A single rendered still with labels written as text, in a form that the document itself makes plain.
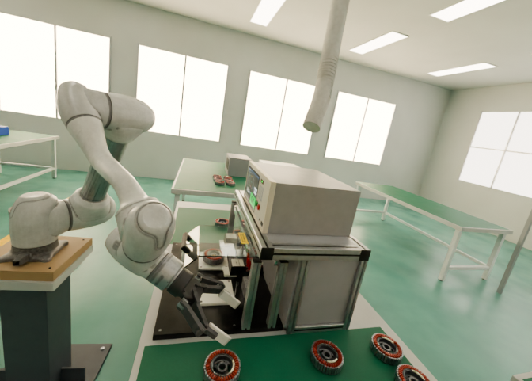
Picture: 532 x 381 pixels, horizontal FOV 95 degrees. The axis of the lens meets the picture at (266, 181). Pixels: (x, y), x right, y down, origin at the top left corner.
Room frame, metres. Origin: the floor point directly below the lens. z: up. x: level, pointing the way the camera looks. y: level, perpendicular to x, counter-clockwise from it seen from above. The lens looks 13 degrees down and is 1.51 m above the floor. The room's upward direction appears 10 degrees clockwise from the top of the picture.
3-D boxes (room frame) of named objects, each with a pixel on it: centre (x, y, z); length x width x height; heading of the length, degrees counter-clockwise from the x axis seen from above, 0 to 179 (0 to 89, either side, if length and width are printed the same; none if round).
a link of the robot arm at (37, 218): (0.99, 0.97, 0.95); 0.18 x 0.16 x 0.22; 149
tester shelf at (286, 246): (1.14, -0.14, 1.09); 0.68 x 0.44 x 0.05; 17
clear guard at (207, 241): (0.86, 0.11, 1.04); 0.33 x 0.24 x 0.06; 107
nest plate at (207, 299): (0.93, 0.13, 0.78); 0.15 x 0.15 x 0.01; 17
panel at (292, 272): (1.12, -0.07, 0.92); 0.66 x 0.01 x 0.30; 17
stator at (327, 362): (0.71, -0.31, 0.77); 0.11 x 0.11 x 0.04
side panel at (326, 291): (0.85, -0.31, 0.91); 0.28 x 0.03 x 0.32; 107
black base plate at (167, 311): (1.05, 0.16, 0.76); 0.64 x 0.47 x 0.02; 17
